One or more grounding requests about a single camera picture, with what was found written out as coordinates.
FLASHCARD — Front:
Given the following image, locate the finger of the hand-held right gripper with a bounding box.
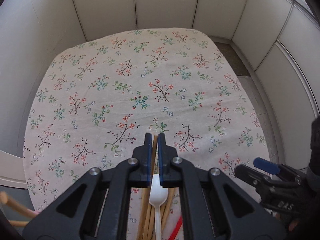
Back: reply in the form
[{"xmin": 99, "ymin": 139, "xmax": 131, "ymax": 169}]
[
  {"xmin": 234, "ymin": 164, "xmax": 273, "ymax": 191},
  {"xmin": 253, "ymin": 157, "xmax": 298, "ymax": 180}
]

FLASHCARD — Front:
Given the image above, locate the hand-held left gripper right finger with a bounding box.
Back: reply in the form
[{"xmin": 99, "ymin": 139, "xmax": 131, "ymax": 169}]
[{"xmin": 158, "ymin": 133, "xmax": 287, "ymax": 240}]

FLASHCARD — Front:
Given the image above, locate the red plastic stick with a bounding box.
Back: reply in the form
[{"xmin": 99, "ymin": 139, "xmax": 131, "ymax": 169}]
[{"xmin": 168, "ymin": 216, "xmax": 183, "ymax": 240}]

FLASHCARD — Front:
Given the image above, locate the white plastic spoon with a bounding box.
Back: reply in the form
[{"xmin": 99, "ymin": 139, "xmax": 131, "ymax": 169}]
[{"xmin": 149, "ymin": 174, "xmax": 169, "ymax": 240}]

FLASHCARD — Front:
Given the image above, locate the person's right hand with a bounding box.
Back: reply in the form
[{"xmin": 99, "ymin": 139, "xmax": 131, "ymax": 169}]
[{"xmin": 274, "ymin": 212, "xmax": 303, "ymax": 232}]

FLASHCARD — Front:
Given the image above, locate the wooden chair part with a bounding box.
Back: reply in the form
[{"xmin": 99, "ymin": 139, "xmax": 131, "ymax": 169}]
[{"xmin": 0, "ymin": 191, "xmax": 38, "ymax": 228}]

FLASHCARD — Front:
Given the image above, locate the floral tablecloth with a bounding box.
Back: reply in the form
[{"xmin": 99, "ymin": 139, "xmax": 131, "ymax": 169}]
[{"xmin": 22, "ymin": 27, "xmax": 272, "ymax": 240}]

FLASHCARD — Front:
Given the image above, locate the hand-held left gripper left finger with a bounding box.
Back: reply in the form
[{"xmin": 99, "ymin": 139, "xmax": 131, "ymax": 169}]
[{"xmin": 22, "ymin": 133, "xmax": 152, "ymax": 240}]

